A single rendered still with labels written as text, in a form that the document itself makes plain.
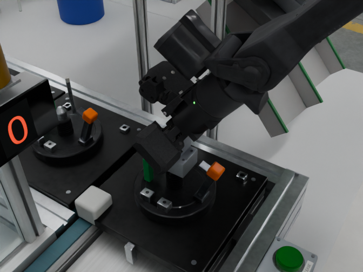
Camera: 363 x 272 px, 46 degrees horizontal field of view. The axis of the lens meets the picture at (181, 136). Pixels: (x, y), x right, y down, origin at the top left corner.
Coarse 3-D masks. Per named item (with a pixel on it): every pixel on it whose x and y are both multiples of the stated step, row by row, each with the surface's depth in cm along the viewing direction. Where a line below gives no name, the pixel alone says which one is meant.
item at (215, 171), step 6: (204, 162) 65; (216, 162) 64; (204, 168) 64; (210, 168) 63; (216, 168) 63; (222, 168) 64; (210, 174) 64; (216, 174) 63; (210, 180) 65; (216, 180) 64; (204, 186) 67; (210, 186) 67; (198, 192) 68; (204, 192) 68
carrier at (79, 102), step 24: (72, 96) 85; (72, 120) 85; (96, 120) 85; (120, 120) 89; (48, 144) 78; (72, 144) 80; (96, 144) 81; (120, 144) 83; (24, 168) 78; (48, 168) 78; (72, 168) 78; (96, 168) 78; (48, 192) 74; (72, 192) 74
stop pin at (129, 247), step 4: (128, 244) 66; (132, 244) 66; (128, 248) 65; (132, 248) 65; (128, 252) 66; (132, 252) 66; (136, 252) 67; (128, 256) 67; (132, 256) 66; (136, 256) 67; (128, 260) 68; (132, 260) 67; (136, 260) 68
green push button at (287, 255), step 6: (288, 246) 65; (282, 252) 64; (288, 252) 64; (294, 252) 64; (276, 258) 63; (282, 258) 63; (288, 258) 63; (294, 258) 63; (300, 258) 63; (282, 264) 62; (288, 264) 62; (294, 264) 62; (300, 264) 62; (288, 270) 62; (294, 270) 62
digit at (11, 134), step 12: (12, 108) 48; (24, 108) 50; (0, 120) 47; (12, 120) 49; (24, 120) 50; (0, 132) 48; (12, 132) 50; (24, 132) 51; (36, 132) 53; (12, 144) 50; (24, 144) 52
